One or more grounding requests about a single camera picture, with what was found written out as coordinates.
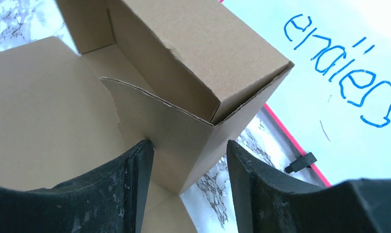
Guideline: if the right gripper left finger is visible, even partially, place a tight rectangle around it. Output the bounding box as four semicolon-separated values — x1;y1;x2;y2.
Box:
0;140;154;233

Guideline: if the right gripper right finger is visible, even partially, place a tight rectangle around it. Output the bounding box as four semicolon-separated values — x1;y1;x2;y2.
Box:
226;140;391;233

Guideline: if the brown cardboard box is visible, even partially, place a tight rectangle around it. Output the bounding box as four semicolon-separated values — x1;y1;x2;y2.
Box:
0;0;293;233

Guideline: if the right black whiteboard stand clip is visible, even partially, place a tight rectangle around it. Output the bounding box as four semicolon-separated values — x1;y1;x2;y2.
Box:
284;152;317;174

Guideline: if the pink-framed whiteboard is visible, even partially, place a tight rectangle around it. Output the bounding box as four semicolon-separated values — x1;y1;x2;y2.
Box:
223;0;391;184

